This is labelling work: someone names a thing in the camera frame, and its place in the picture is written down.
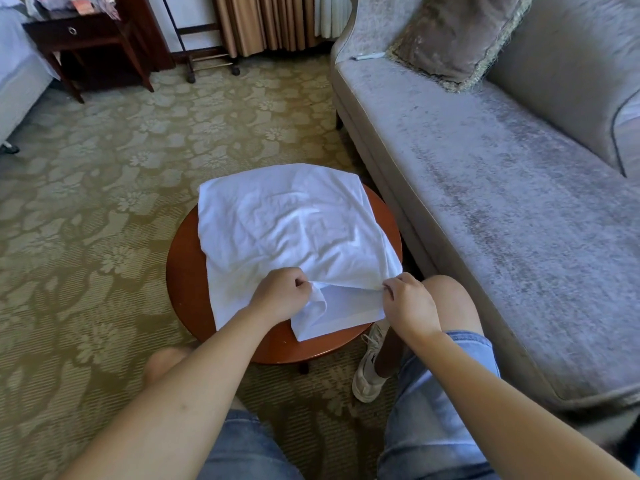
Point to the dark wooden nightstand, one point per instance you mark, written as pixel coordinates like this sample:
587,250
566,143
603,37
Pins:
85,30

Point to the person's right hand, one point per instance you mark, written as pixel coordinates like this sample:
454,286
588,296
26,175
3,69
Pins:
412,305

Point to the small white flat object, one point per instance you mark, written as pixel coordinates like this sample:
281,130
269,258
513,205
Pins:
368,56

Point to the white plastic bag red print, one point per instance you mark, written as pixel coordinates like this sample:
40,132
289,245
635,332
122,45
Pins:
50,3

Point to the brown fringed cushion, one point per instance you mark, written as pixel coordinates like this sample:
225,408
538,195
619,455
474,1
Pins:
460,35

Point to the black valet stand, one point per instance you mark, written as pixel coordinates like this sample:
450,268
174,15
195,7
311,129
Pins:
205,57

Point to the beige curtain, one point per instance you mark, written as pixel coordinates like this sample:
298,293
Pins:
268,20

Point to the person's left hand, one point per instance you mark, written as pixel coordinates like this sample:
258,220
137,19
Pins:
280,293

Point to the person's left forearm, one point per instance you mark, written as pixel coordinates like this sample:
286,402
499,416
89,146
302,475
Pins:
170,415

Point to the plain white plastic bag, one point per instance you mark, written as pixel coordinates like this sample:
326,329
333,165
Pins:
95,5

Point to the blue denim shorts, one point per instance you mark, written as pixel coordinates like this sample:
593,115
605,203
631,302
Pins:
440,405

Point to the grey velvet chaise sofa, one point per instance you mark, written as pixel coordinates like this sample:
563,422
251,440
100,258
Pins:
500,195

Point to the person's right leg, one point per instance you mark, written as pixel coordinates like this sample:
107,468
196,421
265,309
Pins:
450,305

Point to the white bed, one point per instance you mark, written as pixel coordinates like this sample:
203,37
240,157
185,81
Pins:
20,85

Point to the white sheer curtain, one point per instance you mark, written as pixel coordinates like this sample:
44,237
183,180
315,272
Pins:
335,13

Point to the dark wooden wall panel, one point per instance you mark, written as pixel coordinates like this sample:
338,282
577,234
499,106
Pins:
145,25

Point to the white T-shirt dark print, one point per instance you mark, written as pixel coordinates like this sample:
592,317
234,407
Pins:
290,225

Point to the person's right forearm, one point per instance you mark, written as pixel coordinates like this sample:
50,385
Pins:
510,415

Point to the white sneaker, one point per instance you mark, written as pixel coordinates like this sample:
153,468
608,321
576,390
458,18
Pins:
370,370

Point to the round wooden table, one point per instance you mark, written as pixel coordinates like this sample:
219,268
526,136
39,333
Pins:
185,275

